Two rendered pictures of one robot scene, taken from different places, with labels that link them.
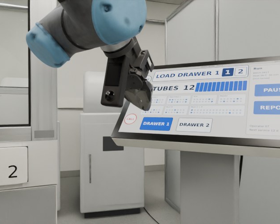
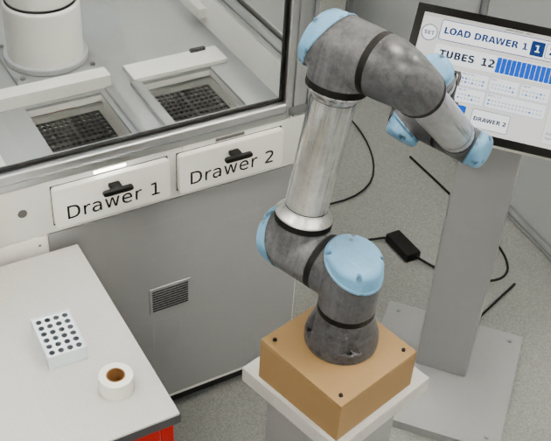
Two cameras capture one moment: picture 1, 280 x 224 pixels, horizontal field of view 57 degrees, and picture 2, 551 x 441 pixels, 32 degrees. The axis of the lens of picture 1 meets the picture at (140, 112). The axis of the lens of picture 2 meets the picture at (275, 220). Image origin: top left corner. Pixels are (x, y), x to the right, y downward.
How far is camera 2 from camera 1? 1.87 m
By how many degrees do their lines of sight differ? 39
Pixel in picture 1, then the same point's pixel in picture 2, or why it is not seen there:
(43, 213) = not seen: hidden behind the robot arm
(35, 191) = (285, 170)
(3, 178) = (260, 164)
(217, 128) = (513, 130)
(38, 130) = (291, 105)
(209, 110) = (508, 104)
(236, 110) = (536, 110)
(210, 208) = (487, 187)
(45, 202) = not seen: hidden behind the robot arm
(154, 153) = not seen: outside the picture
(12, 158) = (269, 143)
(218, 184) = (501, 167)
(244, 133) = (539, 141)
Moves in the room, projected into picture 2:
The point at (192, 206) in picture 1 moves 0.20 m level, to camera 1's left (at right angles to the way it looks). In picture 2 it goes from (467, 184) to (394, 186)
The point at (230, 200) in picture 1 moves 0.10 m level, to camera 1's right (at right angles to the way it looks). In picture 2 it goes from (510, 182) to (547, 181)
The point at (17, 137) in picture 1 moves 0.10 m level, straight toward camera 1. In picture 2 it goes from (272, 118) to (294, 138)
